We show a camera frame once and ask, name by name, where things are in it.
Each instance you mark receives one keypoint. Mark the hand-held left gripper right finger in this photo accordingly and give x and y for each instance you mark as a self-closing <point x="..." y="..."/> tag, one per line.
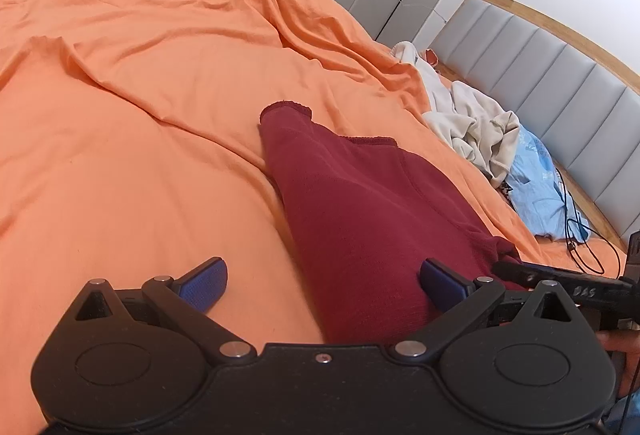
<point x="441" y="284"/>

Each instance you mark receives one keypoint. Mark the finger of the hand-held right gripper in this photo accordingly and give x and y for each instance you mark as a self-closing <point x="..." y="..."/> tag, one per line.
<point x="575" y="282"/>

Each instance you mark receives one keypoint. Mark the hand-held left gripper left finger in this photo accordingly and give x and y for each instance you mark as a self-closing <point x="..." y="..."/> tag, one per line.
<point x="205" y="286"/>

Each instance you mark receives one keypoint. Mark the dark red small garment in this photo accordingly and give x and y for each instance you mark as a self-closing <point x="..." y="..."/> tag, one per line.
<point x="370" y="225"/>

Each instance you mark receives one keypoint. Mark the person's right hand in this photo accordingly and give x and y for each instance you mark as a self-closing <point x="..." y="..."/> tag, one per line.
<point x="622" y="352"/>

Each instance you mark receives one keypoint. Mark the light blue crumpled cloth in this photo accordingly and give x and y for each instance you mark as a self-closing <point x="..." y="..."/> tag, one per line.
<point x="542" y="185"/>

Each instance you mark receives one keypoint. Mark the person's blue clothing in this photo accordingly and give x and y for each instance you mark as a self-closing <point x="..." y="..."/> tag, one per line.
<point x="625" y="415"/>

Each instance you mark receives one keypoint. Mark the cream crumpled cloth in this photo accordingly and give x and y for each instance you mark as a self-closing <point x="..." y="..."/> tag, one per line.
<point x="470" y="125"/>

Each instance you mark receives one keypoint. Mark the orange bed sheet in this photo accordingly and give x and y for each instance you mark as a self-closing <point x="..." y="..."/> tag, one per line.
<point x="125" y="140"/>

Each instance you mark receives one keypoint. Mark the grey padded wooden headboard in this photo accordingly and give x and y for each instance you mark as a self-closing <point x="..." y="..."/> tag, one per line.
<point x="555" y="90"/>

